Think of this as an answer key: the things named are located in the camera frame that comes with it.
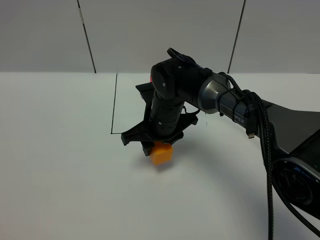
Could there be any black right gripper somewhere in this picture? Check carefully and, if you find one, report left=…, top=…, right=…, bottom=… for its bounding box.
left=121, top=92, right=199, bottom=156

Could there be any orange block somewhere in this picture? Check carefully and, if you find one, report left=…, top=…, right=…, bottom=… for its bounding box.
left=149, top=142, right=173, bottom=166

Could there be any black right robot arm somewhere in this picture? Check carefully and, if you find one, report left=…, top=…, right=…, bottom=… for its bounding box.
left=121, top=48, right=320, bottom=218

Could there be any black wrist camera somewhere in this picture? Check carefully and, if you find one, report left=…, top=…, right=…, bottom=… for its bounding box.
left=135, top=82, right=155, bottom=107

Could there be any black braided cable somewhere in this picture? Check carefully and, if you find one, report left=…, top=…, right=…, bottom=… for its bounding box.
left=219, top=72, right=320, bottom=240

